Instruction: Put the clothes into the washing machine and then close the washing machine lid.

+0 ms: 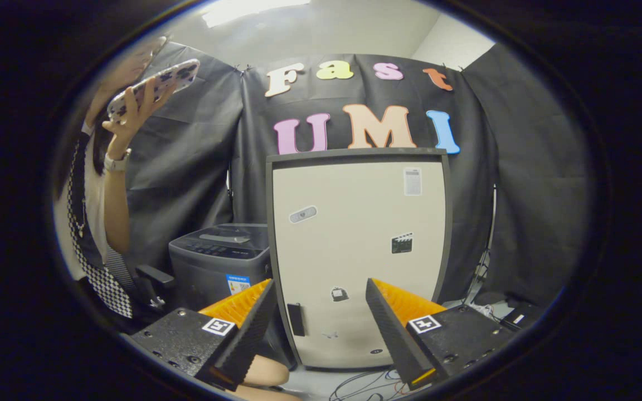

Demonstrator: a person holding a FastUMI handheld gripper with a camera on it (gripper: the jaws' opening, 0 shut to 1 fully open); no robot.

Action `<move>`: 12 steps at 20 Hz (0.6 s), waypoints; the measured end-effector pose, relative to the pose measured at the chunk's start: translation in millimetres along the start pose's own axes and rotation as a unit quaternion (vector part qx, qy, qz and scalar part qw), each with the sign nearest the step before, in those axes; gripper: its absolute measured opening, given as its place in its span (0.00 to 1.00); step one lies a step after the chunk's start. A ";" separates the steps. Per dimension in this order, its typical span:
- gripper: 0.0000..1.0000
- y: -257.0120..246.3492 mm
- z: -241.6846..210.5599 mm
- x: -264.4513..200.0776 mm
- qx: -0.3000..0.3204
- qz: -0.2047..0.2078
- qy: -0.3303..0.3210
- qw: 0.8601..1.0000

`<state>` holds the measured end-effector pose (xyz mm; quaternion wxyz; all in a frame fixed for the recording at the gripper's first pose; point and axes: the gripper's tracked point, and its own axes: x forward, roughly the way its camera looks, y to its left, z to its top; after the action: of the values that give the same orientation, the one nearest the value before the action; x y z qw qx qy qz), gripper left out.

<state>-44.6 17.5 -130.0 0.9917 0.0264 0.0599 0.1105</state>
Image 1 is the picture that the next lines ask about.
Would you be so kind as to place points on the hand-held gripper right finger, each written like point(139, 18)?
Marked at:
point(399, 340)

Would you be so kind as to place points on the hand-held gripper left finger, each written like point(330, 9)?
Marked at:
point(240, 345)

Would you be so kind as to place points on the grey washing machine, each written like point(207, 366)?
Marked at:
point(198, 275)

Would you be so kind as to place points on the dark washing machine lid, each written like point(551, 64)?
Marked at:
point(243, 229)

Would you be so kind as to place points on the person's knee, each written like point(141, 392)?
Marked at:
point(268, 370)

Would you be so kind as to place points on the black chair armrest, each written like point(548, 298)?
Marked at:
point(154, 274)

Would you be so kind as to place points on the black power adapter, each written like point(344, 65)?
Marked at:
point(521, 317)

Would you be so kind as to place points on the black backdrop cloth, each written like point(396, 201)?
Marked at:
point(527, 184)

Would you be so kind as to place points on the smartphone in spotted case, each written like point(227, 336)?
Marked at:
point(170, 78)

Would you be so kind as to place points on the beige cabinet with dark frame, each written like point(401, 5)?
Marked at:
point(354, 267)

